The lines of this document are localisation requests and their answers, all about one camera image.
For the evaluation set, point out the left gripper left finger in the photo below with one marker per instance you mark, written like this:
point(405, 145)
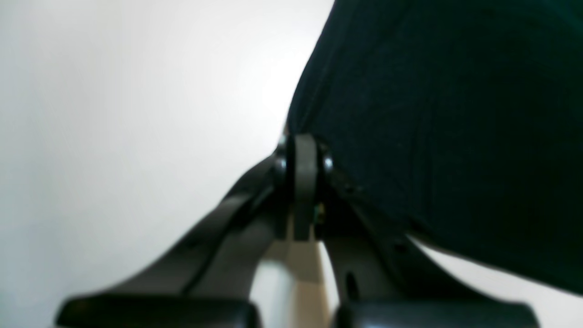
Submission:
point(205, 279)

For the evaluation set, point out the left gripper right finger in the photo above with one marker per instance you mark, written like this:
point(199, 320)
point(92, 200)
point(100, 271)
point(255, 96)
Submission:
point(383, 279)

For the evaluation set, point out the black T-shirt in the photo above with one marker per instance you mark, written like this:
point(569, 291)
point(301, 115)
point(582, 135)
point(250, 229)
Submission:
point(461, 118)

